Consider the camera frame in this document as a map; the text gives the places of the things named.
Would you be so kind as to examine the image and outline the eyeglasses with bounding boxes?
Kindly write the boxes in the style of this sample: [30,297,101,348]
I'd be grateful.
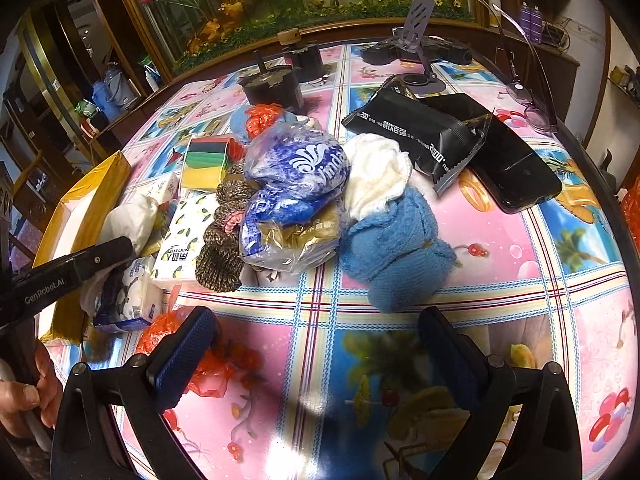
[474,0,560,137]

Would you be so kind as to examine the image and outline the red mesh bag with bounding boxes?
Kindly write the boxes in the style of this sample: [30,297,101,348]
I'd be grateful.
[133,306,266,399]

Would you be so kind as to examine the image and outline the black snack packet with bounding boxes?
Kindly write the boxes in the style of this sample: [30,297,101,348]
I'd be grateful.
[342,75,494,196]

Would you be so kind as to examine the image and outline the purple phone stand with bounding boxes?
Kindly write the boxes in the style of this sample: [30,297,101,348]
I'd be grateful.
[397,0,446,96]

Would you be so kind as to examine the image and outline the brown knitted scrunchie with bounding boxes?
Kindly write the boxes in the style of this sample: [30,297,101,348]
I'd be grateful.
[194,159,259,292]

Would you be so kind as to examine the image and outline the white fluffy cloth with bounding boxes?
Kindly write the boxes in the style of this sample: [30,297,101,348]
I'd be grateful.
[343,133,412,221]

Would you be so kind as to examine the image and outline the black cylinder with gear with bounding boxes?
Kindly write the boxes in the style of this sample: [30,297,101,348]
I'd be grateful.
[277,28,326,84]

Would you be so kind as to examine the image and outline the black motor with shaft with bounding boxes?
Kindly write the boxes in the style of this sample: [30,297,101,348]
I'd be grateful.
[239,50,305,113]

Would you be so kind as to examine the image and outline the blue printed plastic bag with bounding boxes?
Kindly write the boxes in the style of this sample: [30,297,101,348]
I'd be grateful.
[239,122,350,274]

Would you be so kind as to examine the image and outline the blue floral tissue pack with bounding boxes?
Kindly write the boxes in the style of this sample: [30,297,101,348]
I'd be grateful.
[93,255,165,334]

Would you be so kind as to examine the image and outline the black phone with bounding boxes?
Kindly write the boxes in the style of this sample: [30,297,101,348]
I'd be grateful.
[422,93,562,214]

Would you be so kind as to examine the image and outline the yellow cardboard box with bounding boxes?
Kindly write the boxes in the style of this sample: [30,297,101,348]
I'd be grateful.
[32,151,131,344]

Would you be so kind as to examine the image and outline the colourful sponge pack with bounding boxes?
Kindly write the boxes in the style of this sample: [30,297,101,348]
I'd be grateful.
[181,136,245,192]

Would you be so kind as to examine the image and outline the blue knitted item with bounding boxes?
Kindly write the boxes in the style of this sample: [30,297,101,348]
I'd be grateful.
[340,186,457,313]

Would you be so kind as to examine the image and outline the person's left hand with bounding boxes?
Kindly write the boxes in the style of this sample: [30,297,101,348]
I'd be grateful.
[1,339,63,440]

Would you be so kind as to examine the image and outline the lemon print tissue pack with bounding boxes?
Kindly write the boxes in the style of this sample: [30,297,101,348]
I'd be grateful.
[151,191,218,289]

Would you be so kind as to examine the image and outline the black gadget on table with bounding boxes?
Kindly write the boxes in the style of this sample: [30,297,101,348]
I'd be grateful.
[360,36,473,65]

